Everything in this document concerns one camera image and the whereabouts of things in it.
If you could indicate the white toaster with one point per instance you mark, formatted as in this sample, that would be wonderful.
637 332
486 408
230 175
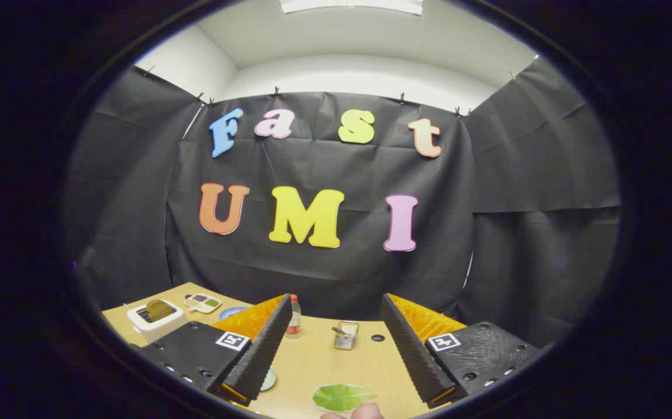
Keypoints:
161 330

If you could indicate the clear bottle with red cap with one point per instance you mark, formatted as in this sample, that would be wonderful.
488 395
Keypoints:
294 323

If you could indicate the green lettuce leaf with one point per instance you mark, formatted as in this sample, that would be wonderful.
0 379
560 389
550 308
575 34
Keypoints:
339 397

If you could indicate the blue plate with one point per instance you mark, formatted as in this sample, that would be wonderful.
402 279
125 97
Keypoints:
230 312

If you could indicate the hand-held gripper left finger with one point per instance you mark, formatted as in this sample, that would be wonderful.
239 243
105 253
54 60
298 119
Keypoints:
266 343

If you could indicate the pale green plate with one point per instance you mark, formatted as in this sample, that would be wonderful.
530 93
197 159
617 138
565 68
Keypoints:
268 380

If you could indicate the white divided spice dish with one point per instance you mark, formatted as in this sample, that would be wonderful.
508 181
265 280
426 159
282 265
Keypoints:
202 303

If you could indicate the brown bread slice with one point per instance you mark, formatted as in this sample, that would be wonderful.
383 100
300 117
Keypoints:
158 309

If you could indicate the ceiling light panel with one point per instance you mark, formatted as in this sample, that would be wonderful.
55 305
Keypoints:
350 5

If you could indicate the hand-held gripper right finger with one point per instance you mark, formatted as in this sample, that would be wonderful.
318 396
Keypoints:
409 343

